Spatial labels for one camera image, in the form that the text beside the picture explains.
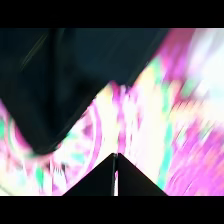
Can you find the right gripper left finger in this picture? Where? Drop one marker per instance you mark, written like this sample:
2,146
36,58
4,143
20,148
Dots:
96,181

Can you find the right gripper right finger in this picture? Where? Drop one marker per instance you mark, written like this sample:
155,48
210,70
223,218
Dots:
135,181

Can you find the black garment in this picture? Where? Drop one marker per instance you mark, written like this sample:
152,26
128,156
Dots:
63,80

